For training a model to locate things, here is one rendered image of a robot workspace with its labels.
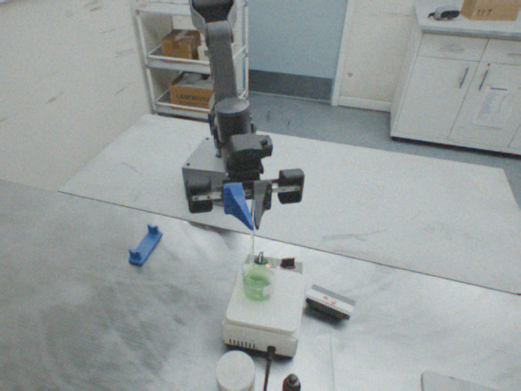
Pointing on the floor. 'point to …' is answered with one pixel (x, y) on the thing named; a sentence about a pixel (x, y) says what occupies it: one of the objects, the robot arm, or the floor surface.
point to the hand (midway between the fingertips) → (251, 212)
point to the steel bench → (217, 309)
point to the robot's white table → (334, 201)
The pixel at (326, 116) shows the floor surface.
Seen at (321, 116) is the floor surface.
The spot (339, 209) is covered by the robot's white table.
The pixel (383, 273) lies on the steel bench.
